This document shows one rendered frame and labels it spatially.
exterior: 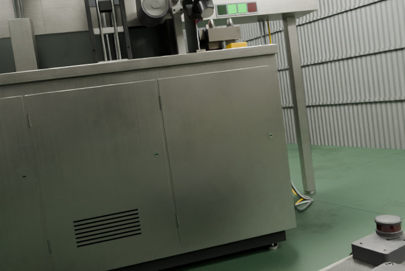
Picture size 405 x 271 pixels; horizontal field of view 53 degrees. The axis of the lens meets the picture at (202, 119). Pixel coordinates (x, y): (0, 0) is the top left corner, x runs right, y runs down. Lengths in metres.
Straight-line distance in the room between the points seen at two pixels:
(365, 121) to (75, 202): 3.17
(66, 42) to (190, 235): 1.17
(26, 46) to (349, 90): 3.17
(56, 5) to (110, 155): 0.96
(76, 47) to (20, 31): 0.35
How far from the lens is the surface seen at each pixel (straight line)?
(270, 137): 1.74
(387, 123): 4.09
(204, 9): 1.77
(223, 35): 1.93
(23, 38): 1.97
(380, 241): 1.21
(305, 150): 2.67
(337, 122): 4.44
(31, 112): 1.61
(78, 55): 2.21
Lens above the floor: 0.73
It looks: 4 degrees down
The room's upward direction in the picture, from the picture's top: 8 degrees counter-clockwise
